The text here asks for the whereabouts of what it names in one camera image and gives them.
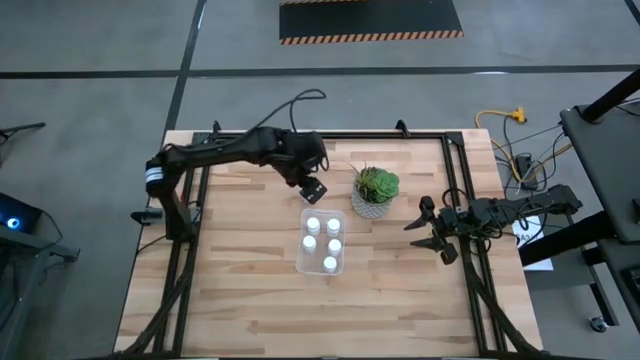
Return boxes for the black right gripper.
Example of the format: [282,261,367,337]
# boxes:
[403,196,476,266]

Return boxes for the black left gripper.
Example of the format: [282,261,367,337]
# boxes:
[284,154,329,205]

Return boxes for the clear plastic basket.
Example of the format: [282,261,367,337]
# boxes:
[294,208,348,277]

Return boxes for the succulents in triangle-patterned pot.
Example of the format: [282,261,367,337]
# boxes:
[349,162,401,221]

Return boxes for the white paper sheet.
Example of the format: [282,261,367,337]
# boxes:
[510,214,555,272]

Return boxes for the black power strip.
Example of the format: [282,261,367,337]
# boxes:
[514,153,540,191]

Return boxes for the black hazard-striped floor mat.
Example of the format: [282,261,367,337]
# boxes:
[278,0,465,46]

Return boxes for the black equipment cart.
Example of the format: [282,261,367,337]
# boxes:
[517,102,640,334]

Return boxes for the black slanted pole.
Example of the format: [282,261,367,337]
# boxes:
[579,67,640,124]

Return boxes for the dark metal stand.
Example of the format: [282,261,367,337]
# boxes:
[0,232,81,360]

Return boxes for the black device with blue light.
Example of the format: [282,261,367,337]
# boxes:
[0,192,44,234]

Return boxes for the black tripod leg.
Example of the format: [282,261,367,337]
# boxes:
[0,122,47,141]

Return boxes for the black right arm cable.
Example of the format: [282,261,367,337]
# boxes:
[441,186,470,210]

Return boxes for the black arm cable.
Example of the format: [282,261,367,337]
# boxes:
[249,88,329,139]
[441,186,470,210]

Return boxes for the black aluminium table frame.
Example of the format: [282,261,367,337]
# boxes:
[114,119,541,360]

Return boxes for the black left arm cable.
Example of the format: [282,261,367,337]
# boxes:
[249,88,329,139]

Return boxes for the yellow extension cord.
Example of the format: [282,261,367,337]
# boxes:
[474,106,574,184]

